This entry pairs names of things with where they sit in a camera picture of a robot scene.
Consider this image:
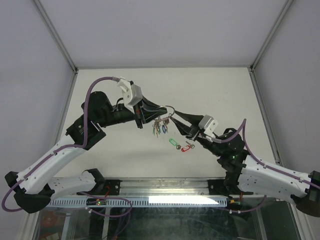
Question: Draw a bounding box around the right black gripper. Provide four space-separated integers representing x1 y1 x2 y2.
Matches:
169 111 223 158

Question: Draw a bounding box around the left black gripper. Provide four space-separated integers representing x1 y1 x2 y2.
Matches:
98 95 168 130

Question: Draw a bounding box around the large keyring with keys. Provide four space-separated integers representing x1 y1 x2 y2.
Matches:
152 105 176 138

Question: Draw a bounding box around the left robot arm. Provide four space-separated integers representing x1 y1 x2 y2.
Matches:
5 91 168 214

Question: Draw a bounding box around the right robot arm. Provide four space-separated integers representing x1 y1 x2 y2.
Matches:
171 111 320 218

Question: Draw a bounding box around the red tag with keys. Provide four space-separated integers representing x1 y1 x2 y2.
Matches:
175 141 195 153

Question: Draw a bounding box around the green key tag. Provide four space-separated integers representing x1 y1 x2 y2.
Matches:
169 138 178 146

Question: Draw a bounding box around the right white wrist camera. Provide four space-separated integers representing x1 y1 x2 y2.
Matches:
198 115 219 139

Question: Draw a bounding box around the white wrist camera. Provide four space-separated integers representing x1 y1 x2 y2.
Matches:
117 78 143 113
198 115 219 139

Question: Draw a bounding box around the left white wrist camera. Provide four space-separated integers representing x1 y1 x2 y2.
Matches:
117 78 143 113

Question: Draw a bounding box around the aluminium mounting rail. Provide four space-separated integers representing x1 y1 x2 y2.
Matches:
48 176 306 202

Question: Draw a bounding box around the white slotted cable duct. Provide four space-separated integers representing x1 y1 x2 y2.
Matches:
48 195 228 208

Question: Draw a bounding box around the left aluminium frame post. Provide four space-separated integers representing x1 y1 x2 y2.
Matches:
31 0 78 74

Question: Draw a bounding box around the aluminium frame post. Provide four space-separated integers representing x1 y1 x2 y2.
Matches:
249 0 295 72
31 0 78 74

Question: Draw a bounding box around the right aluminium frame post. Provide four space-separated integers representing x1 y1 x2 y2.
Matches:
249 0 295 72

